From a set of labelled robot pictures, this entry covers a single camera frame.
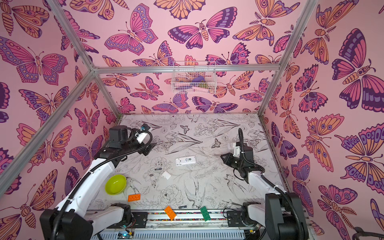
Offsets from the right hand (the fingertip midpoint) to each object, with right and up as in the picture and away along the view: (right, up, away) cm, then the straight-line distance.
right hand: (222, 154), depth 87 cm
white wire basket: (-17, +48, +9) cm, 52 cm away
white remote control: (-24, -5, +6) cm, 26 cm away
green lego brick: (-11, -28, -13) cm, 33 cm away
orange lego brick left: (-49, -22, -7) cm, 54 cm away
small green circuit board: (-50, -37, -15) cm, 64 cm away
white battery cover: (-33, -12, 0) cm, 35 cm away
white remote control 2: (+8, +4, +13) cm, 15 cm away
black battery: (-23, -26, -10) cm, 36 cm away
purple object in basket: (-14, +46, +8) cm, 49 cm away
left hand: (-41, +12, -8) cm, 43 cm away
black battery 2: (-39, -10, +4) cm, 40 cm away
